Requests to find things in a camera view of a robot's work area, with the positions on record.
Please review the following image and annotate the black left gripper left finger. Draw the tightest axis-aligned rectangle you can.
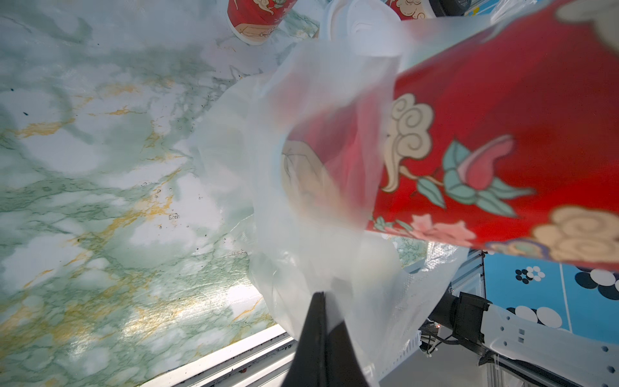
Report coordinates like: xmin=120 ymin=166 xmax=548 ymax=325
xmin=281 ymin=292 xmax=327 ymax=387

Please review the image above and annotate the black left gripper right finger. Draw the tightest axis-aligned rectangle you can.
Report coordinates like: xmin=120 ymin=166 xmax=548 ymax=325
xmin=326 ymin=322 xmax=369 ymax=387

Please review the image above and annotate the translucent plastic carrier bag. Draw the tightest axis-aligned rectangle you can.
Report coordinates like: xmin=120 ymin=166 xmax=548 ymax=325
xmin=195 ymin=1 xmax=540 ymax=386

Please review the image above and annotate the red cup white lid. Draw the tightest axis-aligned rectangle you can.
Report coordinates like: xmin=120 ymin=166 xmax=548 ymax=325
xmin=280 ymin=0 xmax=619 ymax=272

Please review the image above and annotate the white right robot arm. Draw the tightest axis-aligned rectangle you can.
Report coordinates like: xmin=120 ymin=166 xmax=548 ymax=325
xmin=429 ymin=292 xmax=618 ymax=386

